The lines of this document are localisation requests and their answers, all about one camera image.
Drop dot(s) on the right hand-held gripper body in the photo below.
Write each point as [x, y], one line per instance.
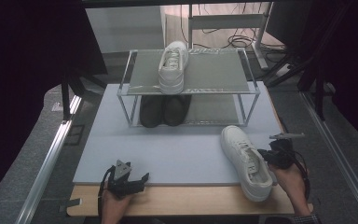
[281, 152]

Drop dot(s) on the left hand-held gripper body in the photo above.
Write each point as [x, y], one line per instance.
[122, 186]

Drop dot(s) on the white sneaker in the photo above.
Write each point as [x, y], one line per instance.
[236, 143]
[171, 81]

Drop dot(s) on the black slipper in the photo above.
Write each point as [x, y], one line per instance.
[150, 113]
[174, 112]

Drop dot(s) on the two-tier metal shoe rack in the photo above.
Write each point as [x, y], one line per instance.
[214, 71]

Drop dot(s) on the person's left hand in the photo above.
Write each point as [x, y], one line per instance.
[115, 208]

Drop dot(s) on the light blue mat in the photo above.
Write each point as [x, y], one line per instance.
[167, 155]

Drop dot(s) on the black tape strip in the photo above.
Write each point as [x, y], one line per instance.
[71, 203]

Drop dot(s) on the black metal stand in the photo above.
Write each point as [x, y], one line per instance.
[65, 99]
[318, 93]

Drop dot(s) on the aluminium rail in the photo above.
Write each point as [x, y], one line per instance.
[338, 155]
[48, 168]

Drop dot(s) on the white metal desk frame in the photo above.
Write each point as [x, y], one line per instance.
[227, 21]

